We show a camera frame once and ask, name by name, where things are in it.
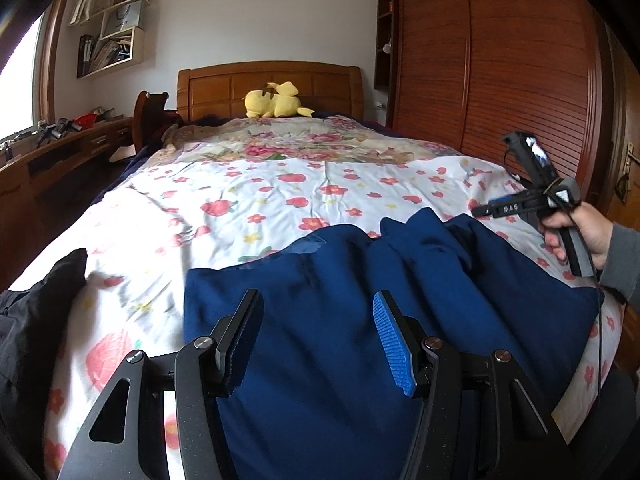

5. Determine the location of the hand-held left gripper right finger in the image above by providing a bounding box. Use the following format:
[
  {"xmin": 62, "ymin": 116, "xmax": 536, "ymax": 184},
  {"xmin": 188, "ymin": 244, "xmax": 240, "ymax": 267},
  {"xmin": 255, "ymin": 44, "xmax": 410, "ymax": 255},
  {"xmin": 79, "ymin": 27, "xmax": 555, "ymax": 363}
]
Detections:
[{"xmin": 372, "ymin": 290, "xmax": 571, "ymax": 480}]

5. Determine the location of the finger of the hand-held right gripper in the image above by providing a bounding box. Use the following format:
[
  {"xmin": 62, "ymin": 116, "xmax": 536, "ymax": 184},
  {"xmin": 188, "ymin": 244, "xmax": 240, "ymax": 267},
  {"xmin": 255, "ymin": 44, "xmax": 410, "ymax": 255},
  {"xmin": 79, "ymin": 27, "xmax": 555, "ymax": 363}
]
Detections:
[{"xmin": 472, "ymin": 201, "xmax": 531, "ymax": 219}]

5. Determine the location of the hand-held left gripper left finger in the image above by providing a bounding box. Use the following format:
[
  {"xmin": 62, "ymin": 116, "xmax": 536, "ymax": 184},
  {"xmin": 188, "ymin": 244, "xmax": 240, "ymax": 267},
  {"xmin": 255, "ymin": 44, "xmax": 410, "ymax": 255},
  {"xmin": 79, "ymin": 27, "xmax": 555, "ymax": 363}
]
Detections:
[{"xmin": 57, "ymin": 289, "xmax": 265, "ymax": 480}]

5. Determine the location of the navy blue suit jacket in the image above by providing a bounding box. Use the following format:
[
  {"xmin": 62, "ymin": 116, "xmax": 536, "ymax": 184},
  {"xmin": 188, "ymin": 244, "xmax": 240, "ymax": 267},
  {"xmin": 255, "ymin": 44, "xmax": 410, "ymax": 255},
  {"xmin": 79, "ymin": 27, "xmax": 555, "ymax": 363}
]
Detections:
[{"xmin": 182, "ymin": 207, "xmax": 606, "ymax": 480}]

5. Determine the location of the person's right forearm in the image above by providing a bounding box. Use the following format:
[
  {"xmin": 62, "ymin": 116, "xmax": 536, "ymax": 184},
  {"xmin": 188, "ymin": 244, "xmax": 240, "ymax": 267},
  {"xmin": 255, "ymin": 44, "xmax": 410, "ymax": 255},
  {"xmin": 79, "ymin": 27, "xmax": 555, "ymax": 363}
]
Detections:
[{"xmin": 597, "ymin": 222, "xmax": 640, "ymax": 307}]

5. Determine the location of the person's right hand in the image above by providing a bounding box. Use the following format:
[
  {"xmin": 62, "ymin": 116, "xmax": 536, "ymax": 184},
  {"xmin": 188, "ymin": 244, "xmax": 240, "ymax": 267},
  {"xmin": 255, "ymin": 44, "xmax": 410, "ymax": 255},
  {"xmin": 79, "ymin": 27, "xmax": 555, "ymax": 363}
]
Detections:
[{"xmin": 539, "ymin": 202, "xmax": 614, "ymax": 271}]

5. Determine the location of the wooden slatted wardrobe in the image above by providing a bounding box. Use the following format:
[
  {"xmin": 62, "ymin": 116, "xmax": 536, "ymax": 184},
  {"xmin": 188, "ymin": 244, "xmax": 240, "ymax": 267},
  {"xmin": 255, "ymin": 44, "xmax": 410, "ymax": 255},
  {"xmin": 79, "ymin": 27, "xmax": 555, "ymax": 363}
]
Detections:
[{"xmin": 374, "ymin": 0, "xmax": 616, "ymax": 216}]

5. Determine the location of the floral bed cover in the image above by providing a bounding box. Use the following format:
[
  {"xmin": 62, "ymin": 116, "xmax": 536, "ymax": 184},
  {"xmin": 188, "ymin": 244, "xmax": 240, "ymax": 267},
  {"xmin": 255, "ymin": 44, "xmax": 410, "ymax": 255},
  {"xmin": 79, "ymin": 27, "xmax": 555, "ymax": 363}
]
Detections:
[{"xmin": 10, "ymin": 115, "xmax": 623, "ymax": 480}]

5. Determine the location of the black garment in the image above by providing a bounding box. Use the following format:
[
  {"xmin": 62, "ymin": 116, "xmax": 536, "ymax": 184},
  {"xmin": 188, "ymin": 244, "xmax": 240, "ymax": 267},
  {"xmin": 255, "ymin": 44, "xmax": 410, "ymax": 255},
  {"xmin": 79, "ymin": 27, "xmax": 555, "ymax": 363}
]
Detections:
[{"xmin": 0, "ymin": 248, "xmax": 89, "ymax": 428}]

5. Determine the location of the person's dark clothing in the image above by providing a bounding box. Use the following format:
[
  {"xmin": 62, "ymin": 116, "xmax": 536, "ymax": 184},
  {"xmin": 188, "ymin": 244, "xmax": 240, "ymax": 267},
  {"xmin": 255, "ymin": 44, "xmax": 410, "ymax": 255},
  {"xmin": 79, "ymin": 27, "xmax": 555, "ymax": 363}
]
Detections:
[{"xmin": 550, "ymin": 366, "xmax": 638, "ymax": 480}]

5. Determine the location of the yellow plush toy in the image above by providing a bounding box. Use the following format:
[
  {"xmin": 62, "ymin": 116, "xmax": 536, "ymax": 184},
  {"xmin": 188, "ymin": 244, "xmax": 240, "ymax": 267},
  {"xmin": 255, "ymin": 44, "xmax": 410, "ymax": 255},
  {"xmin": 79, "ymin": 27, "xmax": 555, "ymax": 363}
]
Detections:
[{"xmin": 244, "ymin": 81, "xmax": 316, "ymax": 120}]

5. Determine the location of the wooden chair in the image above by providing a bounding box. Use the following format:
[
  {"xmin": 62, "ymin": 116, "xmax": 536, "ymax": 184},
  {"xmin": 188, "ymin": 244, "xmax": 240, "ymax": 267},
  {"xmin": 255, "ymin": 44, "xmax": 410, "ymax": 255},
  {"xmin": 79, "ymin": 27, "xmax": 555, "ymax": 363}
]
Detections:
[{"xmin": 132, "ymin": 91, "xmax": 172, "ymax": 153}]

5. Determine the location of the wooden bed headboard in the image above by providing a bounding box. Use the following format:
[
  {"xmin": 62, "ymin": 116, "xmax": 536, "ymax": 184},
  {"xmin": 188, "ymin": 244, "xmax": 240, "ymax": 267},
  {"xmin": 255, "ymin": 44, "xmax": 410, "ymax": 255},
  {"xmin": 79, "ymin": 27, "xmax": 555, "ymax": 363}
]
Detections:
[{"xmin": 176, "ymin": 61, "xmax": 363, "ymax": 125}]

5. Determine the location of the long wooden desk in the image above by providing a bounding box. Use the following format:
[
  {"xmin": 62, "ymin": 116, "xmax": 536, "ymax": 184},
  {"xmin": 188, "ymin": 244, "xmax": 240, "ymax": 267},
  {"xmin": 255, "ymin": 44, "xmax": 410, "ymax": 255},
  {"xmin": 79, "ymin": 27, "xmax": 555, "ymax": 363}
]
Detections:
[{"xmin": 0, "ymin": 115, "xmax": 136, "ymax": 286}]

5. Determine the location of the row of books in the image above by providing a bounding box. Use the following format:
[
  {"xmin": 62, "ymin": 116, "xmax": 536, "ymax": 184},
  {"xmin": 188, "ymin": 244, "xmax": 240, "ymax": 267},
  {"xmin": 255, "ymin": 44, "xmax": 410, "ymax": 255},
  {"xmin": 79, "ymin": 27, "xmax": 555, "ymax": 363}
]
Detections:
[{"xmin": 77, "ymin": 35, "xmax": 133, "ymax": 77}]

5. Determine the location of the white paper bag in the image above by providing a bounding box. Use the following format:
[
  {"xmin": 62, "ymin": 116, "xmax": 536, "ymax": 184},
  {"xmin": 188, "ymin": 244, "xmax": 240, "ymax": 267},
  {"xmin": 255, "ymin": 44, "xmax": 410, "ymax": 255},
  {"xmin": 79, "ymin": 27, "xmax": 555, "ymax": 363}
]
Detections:
[{"xmin": 100, "ymin": 0, "xmax": 144, "ymax": 38}]

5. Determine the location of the window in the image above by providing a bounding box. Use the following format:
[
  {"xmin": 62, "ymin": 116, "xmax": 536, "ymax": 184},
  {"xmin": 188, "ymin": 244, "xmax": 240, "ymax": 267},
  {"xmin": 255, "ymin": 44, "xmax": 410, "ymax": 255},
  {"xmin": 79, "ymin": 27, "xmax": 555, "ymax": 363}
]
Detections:
[{"xmin": 0, "ymin": 10, "xmax": 45, "ymax": 136}]

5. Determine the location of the brass door handle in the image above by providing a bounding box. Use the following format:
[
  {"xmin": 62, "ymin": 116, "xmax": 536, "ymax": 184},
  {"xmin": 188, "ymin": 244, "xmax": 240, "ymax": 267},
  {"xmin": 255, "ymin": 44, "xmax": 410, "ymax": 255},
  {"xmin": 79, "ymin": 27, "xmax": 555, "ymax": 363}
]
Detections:
[{"xmin": 615, "ymin": 142, "xmax": 637, "ymax": 204}]

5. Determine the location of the white wall shelf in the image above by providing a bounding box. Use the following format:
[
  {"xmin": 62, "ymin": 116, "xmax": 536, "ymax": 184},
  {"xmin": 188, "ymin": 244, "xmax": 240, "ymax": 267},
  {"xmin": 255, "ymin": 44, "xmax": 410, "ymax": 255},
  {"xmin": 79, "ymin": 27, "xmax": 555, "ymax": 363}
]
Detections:
[{"xmin": 70, "ymin": 0, "xmax": 152, "ymax": 79}]

